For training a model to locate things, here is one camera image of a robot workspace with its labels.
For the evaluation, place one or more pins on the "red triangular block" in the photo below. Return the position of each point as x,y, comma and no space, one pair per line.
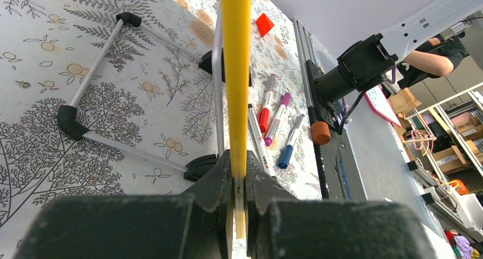
264,24

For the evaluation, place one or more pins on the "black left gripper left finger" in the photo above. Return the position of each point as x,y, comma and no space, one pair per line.
193,224

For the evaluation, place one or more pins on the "magenta whiteboard marker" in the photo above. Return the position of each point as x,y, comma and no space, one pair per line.
276,122

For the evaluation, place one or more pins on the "person forearm in background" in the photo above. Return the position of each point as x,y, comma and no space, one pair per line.
430,63

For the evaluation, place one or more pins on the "floral tablecloth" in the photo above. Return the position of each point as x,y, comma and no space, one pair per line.
148,93

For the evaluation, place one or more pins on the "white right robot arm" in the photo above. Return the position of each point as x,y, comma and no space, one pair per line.
362,65

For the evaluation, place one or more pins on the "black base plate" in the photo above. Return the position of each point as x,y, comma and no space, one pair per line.
338,172

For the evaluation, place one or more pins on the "orange cylinder block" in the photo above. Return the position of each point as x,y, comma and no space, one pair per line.
320,133

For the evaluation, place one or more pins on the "blue whiteboard marker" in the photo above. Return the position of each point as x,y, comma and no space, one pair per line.
289,147

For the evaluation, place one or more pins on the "red whiteboard marker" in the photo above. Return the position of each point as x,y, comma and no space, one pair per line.
263,118

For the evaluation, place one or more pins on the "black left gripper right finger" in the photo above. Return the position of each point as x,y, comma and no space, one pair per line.
282,226

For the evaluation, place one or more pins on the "black whiteboard marker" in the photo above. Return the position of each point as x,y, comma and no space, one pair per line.
266,160

